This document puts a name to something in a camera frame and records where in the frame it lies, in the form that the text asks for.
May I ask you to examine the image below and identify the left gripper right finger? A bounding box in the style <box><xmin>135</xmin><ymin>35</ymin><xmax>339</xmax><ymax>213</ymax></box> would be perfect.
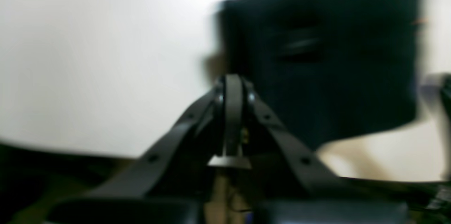
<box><xmin>224</xmin><ymin>74</ymin><xmax>409</xmax><ymax>224</ymax></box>

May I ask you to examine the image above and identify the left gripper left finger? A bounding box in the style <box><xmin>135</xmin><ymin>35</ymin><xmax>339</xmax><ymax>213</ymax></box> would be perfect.
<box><xmin>46</xmin><ymin>80</ymin><xmax>224</xmax><ymax>224</ymax></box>

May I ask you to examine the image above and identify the black graphic t-shirt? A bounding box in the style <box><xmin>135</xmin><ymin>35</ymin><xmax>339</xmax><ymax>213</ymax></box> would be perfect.
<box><xmin>218</xmin><ymin>0</ymin><xmax>419</xmax><ymax>150</ymax></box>

